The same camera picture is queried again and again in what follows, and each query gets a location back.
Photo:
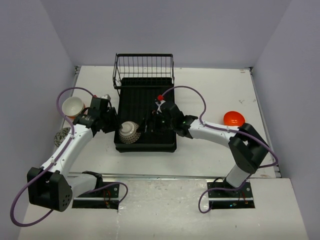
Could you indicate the beige ceramic bowl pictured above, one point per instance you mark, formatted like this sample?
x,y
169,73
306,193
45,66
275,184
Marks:
x,y
72,106

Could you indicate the brown patterned white bowl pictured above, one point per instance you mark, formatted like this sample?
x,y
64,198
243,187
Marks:
x,y
128,134

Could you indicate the black wire basket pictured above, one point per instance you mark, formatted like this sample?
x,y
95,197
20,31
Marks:
x,y
143,70

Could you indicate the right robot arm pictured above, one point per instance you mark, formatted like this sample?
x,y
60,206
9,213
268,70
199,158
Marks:
x,y
246,145

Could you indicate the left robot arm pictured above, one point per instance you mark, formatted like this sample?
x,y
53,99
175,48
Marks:
x,y
49,185

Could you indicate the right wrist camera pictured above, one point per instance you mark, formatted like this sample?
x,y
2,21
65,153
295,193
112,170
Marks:
x,y
160,99

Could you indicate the orange plastic bowl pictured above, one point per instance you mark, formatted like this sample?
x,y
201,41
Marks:
x,y
74,116
233,118

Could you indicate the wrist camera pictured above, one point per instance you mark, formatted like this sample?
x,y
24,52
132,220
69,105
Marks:
x,y
160,99
106,96

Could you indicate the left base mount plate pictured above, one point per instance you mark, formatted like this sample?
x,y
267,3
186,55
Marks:
x,y
107,198

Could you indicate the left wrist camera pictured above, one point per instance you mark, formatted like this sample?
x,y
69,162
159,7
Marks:
x,y
106,96

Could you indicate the base mount plate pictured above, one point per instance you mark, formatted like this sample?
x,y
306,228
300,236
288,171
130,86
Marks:
x,y
107,198
240,199

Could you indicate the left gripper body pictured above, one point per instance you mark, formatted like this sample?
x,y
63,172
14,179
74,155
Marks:
x,y
109,122

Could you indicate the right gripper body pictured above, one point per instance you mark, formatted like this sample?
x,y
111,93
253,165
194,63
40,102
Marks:
x,y
162,124

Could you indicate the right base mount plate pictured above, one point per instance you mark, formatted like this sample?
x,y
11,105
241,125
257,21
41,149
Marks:
x,y
240,199

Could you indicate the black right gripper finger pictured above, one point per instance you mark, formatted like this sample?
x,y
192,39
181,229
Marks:
x,y
152,124
142,126

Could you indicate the pink floral ceramic bowl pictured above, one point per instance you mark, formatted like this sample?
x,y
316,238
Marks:
x,y
61,135

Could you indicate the black dish rack tray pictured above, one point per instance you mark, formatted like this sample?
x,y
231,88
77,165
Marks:
x,y
137,100

